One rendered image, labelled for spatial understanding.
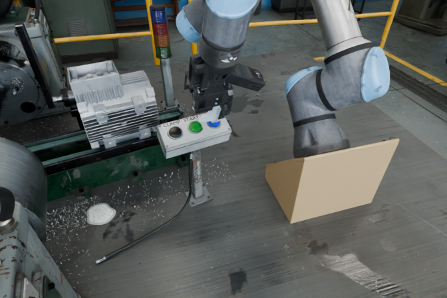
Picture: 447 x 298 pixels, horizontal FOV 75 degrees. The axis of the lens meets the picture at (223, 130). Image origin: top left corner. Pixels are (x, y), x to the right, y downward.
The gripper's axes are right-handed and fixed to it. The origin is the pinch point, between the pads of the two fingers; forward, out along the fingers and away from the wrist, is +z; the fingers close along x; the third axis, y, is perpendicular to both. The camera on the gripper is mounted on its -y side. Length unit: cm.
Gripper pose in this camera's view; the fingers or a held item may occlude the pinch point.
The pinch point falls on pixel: (215, 117)
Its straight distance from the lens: 70.2
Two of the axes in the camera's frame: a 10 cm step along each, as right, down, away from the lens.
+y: -9.0, 2.5, -3.5
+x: 4.0, 8.0, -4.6
